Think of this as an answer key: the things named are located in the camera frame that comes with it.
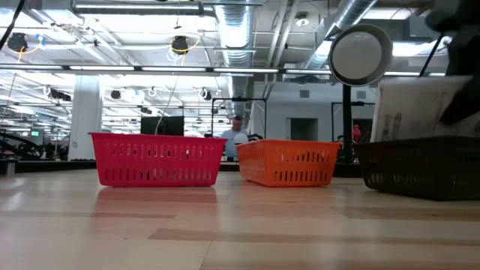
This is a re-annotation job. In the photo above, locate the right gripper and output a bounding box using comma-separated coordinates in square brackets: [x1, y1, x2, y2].
[425, 0, 480, 126]

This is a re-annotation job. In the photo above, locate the green acer box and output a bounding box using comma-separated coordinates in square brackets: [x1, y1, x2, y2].
[370, 74, 480, 143]

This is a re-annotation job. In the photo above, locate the black plastic basket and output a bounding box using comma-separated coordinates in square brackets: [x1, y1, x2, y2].
[354, 135, 480, 202]

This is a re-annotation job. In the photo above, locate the round white lamp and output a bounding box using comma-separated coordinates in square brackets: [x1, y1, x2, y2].
[328, 23, 394, 164]

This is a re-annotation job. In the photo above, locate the orange plastic basket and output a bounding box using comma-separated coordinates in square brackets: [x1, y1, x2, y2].
[235, 139, 341, 188]

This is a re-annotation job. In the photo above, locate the long LED light bar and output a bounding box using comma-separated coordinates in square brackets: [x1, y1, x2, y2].
[0, 64, 447, 78]

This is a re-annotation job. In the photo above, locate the black monitor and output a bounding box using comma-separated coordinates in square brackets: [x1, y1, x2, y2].
[140, 115, 185, 137]

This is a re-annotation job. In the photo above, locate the red plastic basket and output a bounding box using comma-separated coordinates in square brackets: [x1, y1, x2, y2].
[88, 131, 229, 188]

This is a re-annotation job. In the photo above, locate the white pillar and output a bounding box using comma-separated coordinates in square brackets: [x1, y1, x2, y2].
[67, 85, 103, 161]

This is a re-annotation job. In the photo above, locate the black curved machine part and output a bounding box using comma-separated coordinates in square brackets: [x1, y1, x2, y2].
[0, 130, 44, 161]

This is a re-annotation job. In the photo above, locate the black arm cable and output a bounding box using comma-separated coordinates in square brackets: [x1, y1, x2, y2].
[0, 0, 26, 52]
[418, 32, 446, 77]

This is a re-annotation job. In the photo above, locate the black metal stand frame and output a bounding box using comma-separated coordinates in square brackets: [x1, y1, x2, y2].
[211, 97, 268, 140]
[331, 100, 376, 143]

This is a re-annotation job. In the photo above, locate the silver spiral duct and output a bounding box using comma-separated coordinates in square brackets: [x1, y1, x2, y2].
[215, 0, 257, 131]

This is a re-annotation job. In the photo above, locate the black ceiling cord reel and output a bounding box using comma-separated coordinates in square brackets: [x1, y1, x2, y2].
[6, 31, 29, 53]
[170, 35, 191, 53]

